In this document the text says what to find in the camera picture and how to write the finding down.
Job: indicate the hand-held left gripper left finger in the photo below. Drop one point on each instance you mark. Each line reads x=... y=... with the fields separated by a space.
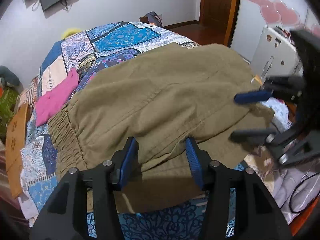
x=128 y=161

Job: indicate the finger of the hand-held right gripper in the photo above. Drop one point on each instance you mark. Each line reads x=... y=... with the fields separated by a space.
x=252 y=97
x=252 y=134

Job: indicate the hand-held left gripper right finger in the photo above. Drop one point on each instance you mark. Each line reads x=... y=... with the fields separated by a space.
x=193 y=163

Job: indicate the khaki pants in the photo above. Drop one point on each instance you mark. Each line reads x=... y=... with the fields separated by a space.
x=162 y=92

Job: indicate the white floral cloth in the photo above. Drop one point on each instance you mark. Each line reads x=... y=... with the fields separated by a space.
x=281 y=112

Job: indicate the white appliance with stickers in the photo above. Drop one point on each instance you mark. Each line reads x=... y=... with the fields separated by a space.
x=272 y=50

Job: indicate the lavender bed sheet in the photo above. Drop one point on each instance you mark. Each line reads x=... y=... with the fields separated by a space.
x=282 y=180

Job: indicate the pink folded cloth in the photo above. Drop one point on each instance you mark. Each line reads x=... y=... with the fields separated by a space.
x=55 y=100

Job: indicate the brown wooden door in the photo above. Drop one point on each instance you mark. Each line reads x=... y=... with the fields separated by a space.
x=215 y=7

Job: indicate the dark patterned cap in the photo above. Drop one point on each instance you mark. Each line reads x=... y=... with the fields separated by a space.
x=86 y=63

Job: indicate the orange flowered wooden board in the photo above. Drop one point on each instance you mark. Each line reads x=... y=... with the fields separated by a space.
x=17 y=145

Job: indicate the blue patchwork bedspread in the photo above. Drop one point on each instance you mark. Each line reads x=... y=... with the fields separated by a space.
x=120 y=36

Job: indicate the grey backpack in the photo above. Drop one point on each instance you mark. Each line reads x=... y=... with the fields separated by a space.
x=155 y=18

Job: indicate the green patterned cloth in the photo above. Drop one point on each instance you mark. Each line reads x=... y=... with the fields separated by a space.
x=7 y=107

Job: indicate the yellow round object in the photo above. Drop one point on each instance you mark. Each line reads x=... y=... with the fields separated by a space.
x=70 y=33

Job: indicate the grey plush toy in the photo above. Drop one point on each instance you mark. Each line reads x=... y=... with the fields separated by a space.
x=8 y=76

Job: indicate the pink heart wall sticker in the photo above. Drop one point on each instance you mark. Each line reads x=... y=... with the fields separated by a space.
x=277 y=11

